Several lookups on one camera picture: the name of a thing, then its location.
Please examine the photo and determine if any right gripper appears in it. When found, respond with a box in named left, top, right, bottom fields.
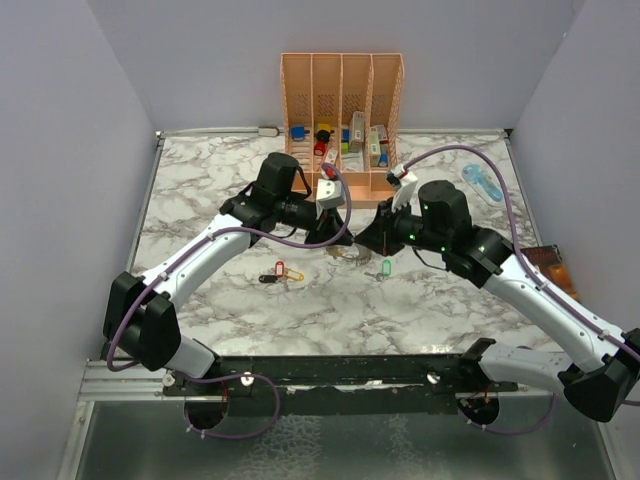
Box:
left=355, top=196, right=448, bottom=258

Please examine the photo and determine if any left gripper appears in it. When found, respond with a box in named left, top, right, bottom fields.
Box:
left=275, top=195, right=353, bottom=247

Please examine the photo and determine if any metal keyring with yellow grip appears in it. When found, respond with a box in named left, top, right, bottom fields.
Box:
left=340, top=244, right=373, bottom=266

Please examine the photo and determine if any green key tag with key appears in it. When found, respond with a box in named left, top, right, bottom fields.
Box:
left=365, top=259, right=392, bottom=282

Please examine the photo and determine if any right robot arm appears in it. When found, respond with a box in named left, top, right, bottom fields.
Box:
left=355, top=180, right=639, bottom=422

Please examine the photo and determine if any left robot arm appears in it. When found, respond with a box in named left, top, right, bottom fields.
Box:
left=103, top=153, right=353, bottom=395

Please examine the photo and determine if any yellow key tag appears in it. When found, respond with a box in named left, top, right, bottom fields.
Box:
left=284, top=269, right=304, bottom=282

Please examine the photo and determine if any red key tag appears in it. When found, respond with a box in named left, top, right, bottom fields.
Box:
left=274, top=261, right=286, bottom=278

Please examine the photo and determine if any blue cap bottle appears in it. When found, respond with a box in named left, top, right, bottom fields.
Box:
left=378, top=154, right=389, bottom=168

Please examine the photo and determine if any black key tag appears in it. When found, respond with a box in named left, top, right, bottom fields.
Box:
left=259, top=274, right=279, bottom=284

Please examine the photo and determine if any white red box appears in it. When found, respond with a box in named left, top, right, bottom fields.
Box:
left=369, top=124, right=389, bottom=164

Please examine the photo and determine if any blue block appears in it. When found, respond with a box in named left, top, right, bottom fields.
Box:
left=290, top=125, right=308, bottom=142

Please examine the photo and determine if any tall grey box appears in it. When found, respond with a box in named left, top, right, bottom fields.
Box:
left=348, top=111, right=365, bottom=153

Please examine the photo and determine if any peach desk organizer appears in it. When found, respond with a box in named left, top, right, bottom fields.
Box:
left=280, top=53, right=405, bottom=208

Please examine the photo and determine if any blue toothbrush package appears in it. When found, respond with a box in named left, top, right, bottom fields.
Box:
left=461, top=163, right=504, bottom=206

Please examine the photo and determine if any paperback book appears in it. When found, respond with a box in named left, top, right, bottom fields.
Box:
left=522, top=245, right=580, bottom=301

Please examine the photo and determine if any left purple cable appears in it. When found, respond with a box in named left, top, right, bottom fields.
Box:
left=105, top=162, right=354, bottom=440

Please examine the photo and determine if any purple cable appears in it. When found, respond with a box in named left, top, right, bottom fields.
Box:
left=394, top=144, right=640, bottom=435
left=105, top=162, right=354, bottom=440

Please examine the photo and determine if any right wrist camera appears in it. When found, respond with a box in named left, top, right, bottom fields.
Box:
left=386, top=165, right=418, bottom=212

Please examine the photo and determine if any white adapter at wall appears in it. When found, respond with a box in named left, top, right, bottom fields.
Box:
left=257, top=126, right=281, bottom=138

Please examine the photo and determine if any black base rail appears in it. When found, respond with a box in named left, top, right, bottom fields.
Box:
left=163, top=353, right=517, bottom=417

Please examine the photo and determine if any aluminium frame bar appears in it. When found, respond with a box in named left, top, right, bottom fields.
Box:
left=78, top=361, right=166, bottom=402

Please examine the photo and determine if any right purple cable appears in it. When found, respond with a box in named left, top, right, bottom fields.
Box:
left=394, top=144, right=640, bottom=435

